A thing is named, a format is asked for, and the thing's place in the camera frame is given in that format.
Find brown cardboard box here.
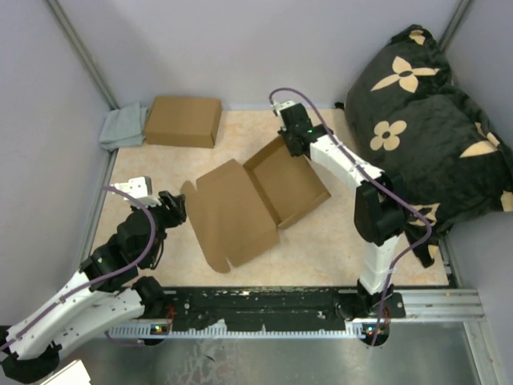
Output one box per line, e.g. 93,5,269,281
144,95,222,148
180,136,330,274

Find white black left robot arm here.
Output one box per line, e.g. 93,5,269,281
1,176,187,384

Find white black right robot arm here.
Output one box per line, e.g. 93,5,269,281
272,100,407,319

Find closed brown cardboard box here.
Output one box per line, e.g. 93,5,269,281
144,95,222,148

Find grey folded cloth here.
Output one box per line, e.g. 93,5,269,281
99,103,148,151

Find black floral pillow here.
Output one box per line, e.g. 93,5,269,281
345,25,512,267

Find white paper sheet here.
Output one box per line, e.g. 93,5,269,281
37,359,91,385

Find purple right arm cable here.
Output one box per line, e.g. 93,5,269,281
268,87,434,348

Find white slotted cable duct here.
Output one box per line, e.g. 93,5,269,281
108,320,374,340

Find right grey metal corner rail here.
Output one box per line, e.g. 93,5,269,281
438,0,475,51

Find grey metal corner rail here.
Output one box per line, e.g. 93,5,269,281
43,0,119,110
438,0,475,51

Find aluminium frame rail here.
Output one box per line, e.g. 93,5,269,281
48,288,487,322

